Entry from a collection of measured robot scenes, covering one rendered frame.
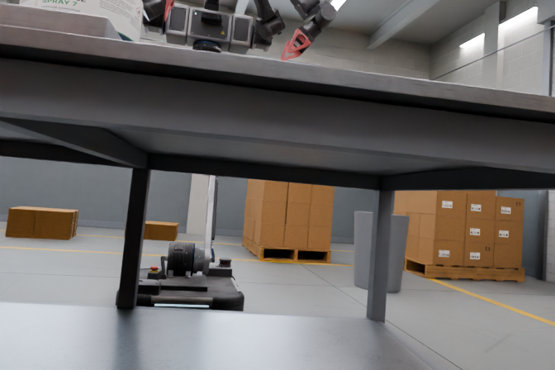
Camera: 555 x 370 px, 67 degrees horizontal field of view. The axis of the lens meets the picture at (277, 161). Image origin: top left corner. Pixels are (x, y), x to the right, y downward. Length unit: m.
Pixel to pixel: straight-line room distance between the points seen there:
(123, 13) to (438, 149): 0.56
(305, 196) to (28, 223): 3.09
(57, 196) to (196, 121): 6.57
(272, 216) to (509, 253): 2.57
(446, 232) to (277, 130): 4.24
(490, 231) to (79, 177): 5.55
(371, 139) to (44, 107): 0.37
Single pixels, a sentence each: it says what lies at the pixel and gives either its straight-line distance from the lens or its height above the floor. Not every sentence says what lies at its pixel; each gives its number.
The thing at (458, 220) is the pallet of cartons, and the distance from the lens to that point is 4.76.
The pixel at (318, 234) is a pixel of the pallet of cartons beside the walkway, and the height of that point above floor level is 0.31.
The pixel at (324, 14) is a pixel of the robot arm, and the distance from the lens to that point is 1.47.
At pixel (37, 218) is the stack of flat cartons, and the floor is 0.22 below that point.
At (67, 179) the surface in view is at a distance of 6.99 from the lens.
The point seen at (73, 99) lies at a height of 0.77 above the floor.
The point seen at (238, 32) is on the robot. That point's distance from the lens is 2.07.
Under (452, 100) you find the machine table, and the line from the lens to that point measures 0.52.
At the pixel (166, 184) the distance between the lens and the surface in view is 6.78.
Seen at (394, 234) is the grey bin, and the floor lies 0.46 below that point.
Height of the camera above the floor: 0.68
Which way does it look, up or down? 5 degrees up
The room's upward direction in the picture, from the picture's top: 5 degrees clockwise
